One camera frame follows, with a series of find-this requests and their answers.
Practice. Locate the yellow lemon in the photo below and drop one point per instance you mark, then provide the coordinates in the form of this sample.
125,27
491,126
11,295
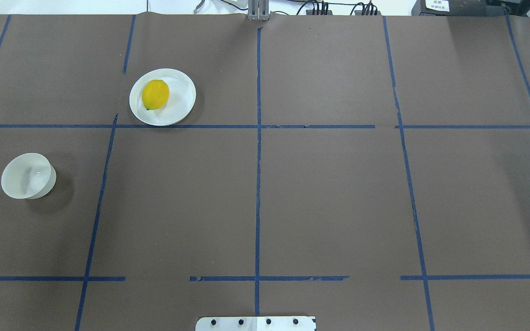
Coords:
155,94

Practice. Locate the white round plate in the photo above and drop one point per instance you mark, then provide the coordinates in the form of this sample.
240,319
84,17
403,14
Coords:
178,105

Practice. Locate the white bowl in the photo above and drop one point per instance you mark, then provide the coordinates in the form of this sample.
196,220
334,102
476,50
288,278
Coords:
28,176

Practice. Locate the brown paper table cover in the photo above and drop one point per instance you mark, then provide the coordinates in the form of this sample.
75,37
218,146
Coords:
371,172

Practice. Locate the grey aluminium frame post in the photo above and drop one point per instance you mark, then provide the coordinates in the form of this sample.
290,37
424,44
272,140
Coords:
258,10

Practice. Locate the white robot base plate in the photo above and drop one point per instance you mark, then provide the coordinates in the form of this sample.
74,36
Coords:
257,323

